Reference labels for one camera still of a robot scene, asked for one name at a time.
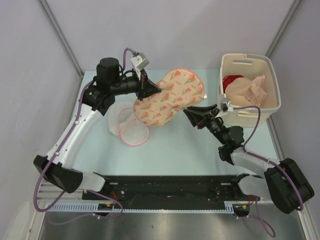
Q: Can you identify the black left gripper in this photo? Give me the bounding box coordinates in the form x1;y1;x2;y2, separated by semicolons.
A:
110;67;161;101

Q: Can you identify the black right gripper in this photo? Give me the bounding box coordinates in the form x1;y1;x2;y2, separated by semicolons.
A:
183;104;227;145

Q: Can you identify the floral peach laundry bag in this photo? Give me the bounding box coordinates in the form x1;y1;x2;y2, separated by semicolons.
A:
133;68;205;127

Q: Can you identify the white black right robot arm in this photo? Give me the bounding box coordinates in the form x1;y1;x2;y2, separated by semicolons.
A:
183;104;315;214

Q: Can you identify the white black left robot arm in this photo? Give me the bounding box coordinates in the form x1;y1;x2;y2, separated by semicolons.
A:
33;53;161;200

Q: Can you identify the beige bra in basket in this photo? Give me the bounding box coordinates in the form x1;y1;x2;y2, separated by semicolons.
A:
225;77;257;107

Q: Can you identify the white mesh bag pink trim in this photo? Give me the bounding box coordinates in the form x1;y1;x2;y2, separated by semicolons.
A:
118;107;150;147

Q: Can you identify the cream plastic laundry basket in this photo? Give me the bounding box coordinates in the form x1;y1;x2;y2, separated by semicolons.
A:
216;53;282;128

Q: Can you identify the red garment in basket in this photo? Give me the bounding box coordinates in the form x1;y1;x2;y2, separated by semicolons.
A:
222;75;244;93

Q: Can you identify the white round mesh pad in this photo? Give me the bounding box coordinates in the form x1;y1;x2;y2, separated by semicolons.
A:
107;101;133;136

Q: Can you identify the pink garment in basket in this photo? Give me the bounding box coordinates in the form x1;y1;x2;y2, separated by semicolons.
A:
244;75;268;107

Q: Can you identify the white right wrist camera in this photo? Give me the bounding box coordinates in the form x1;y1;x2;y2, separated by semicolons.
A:
220;97;234;113

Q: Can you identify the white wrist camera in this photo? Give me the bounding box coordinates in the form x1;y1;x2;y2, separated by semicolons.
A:
220;97;234;113
130;52;150;76

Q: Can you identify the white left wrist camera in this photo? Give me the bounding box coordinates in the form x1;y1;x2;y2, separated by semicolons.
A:
130;52;150;76

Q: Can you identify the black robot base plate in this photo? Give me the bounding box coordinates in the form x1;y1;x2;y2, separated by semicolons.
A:
98;173;269;201

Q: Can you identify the white slotted cable duct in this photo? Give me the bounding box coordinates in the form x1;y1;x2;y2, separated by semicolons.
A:
49;202;251;213

